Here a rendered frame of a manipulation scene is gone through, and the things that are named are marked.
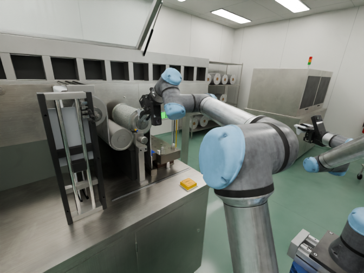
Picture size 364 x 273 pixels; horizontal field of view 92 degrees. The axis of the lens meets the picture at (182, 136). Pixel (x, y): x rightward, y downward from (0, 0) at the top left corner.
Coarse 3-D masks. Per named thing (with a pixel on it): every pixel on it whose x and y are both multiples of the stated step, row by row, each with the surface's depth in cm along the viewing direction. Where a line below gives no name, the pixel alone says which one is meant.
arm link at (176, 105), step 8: (168, 88) 67; (176, 88) 68; (168, 96) 66; (176, 96) 66; (184, 96) 67; (192, 96) 69; (168, 104) 65; (176, 104) 65; (184, 104) 67; (192, 104) 68; (168, 112) 65; (176, 112) 64; (184, 112) 66
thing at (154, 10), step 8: (160, 0) 95; (152, 8) 98; (160, 8) 99; (152, 16) 102; (0, 32) 79; (8, 32) 80; (16, 32) 82; (144, 32) 110; (152, 32) 110; (64, 40) 94; (72, 40) 96; (144, 40) 115; (128, 48) 116; (136, 48) 119
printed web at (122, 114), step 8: (64, 104) 87; (72, 104) 76; (104, 104) 84; (120, 112) 105; (128, 112) 99; (104, 120) 90; (120, 120) 105; (96, 128) 104; (104, 128) 92; (128, 128) 98; (104, 136) 95; (80, 176) 93
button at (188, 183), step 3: (183, 180) 103; (186, 180) 103; (189, 180) 103; (192, 180) 104; (180, 183) 102; (183, 183) 101; (186, 183) 101; (189, 183) 101; (192, 183) 101; (195, 183) 101; (183, 186) 101; (186, 186) 99; (189, 186) 98; (192, 186) 100; (186, 189) 99; (189, 189) 99
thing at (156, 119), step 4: (152, 104) 79; (156, 104) 80; (152, 108) 80; (156, 108) 81; (160, 108) 82; (152, 112) 80; (156, 112) 81; (160, 112) 83; (152, 116) 81; (156, 116) 81; (160, 116) 83; (152, 120) 82; (156, 120) 81; (160, 120) 83; (152, 124) 82; (156, 124) 82; (160, 124) 84
